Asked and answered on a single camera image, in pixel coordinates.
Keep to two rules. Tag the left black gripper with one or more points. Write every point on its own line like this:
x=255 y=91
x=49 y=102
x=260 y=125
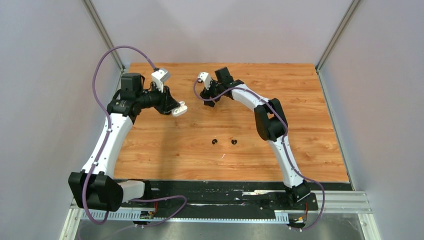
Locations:
x=166 y=103

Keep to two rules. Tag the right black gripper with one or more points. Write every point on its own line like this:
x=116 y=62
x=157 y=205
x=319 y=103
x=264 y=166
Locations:
x=207 y=94

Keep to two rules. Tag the white earbud charging case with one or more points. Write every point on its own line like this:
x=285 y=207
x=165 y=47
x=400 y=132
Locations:
x=179 y=110

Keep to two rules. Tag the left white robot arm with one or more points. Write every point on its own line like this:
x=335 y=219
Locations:
x=94 y=187

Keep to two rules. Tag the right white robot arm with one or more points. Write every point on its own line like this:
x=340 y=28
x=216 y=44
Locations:
x=270 y=121

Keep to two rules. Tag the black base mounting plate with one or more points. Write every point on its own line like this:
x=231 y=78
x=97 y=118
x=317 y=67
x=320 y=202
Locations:
x=223 y=199

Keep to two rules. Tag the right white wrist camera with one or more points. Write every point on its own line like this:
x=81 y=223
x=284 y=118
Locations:
x=205 y=78

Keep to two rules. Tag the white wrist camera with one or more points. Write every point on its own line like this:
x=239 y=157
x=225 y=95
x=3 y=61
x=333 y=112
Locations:
x=159 y=77
x=205 y=78

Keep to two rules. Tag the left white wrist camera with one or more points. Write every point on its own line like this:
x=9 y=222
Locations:
x=159 y=77

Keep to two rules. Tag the aluminium frame rail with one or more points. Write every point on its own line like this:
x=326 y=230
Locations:
x=342 y=215

